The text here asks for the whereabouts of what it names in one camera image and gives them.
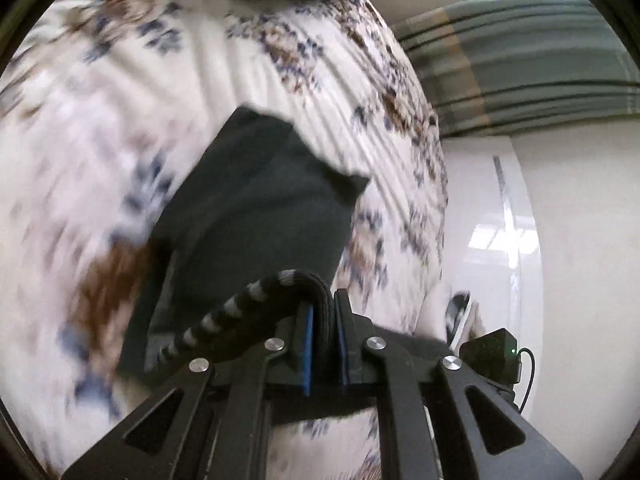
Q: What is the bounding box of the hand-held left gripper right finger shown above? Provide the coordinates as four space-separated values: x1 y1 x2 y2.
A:
333 288 584 480

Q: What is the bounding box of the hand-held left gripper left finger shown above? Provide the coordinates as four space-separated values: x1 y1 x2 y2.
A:
60 305 316 480

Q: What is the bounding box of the dark grey striped sweater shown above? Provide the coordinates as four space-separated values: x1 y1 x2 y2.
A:
117 105 451 422

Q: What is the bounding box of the pile of folded clothes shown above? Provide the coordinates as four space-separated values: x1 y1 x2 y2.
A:
419 284 487 347

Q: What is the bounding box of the white glossy headboard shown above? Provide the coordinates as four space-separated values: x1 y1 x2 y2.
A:
439 135 547 466

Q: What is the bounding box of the grey-green curtain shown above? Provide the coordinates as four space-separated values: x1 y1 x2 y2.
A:
391 0 640 139

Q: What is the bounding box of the bed with floral bedspread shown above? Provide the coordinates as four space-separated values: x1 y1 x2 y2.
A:
0 0 450 480

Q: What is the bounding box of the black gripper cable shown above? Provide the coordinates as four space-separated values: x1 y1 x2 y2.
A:
515 347 536 413

